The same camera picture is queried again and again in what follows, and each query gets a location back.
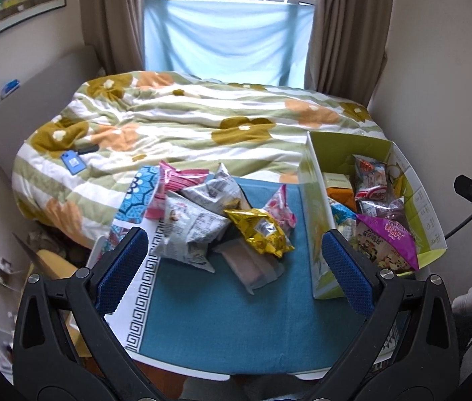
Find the green cardboard box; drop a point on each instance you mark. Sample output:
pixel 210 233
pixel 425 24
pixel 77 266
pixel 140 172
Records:
pixel 315 217

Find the pale clear snack packet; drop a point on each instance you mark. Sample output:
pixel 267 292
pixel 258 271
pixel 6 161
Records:
pixel 252 266

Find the brown curtain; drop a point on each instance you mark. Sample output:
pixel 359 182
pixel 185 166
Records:
pixel 344 33
pixel 110 16

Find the floral striped blanket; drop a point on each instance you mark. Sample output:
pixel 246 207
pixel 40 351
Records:
pixel 177 121

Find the yellow chair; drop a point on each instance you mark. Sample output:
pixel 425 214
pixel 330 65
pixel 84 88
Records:
pixel 52 264

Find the white printed snack packet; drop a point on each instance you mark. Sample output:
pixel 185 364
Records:
pixel 194 234

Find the green white snack packet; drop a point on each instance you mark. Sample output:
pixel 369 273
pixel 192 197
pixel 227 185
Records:
pixel 338 180

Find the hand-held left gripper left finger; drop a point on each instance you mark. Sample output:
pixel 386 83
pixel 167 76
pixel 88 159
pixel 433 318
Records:
pixel 123 271

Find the blue patterned snack packet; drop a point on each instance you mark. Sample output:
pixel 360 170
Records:
pixel 138 194

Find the gold snack packet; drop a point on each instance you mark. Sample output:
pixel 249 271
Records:
pixel 259 232

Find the light blue cloth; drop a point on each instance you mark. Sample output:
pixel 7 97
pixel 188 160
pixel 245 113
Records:
pixel 223 37

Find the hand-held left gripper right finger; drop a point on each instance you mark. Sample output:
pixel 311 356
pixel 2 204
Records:
pixel 346 275

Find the blue patterned table mat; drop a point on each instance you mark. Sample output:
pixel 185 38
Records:
pixel 219 313

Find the pink striped snack packet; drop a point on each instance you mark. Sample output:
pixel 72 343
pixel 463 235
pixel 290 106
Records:
pixel 175 179

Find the pink white snack packet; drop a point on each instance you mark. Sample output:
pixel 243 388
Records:
pixel 282 211

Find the orange snack packet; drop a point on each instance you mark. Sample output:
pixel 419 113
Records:
pixel 340 195

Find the white wall socket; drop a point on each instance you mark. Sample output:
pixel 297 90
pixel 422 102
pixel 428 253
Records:
pixel 4 268

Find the grey bed headboard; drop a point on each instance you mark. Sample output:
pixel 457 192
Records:
pixel 27 96

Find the grey crinkled snack packet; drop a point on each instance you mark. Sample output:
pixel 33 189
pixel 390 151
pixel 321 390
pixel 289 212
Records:
pixel 215 188

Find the blue white small object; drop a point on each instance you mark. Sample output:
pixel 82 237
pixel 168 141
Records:
pixel 10 87

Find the blue phone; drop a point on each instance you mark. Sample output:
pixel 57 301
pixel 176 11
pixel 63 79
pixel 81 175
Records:
pixel 73 162

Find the light blue snack packet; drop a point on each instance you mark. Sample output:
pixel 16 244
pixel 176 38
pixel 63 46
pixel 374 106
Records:
pixel 342 216

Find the purple snack packet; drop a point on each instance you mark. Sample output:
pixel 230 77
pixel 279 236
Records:
pixel 386 234

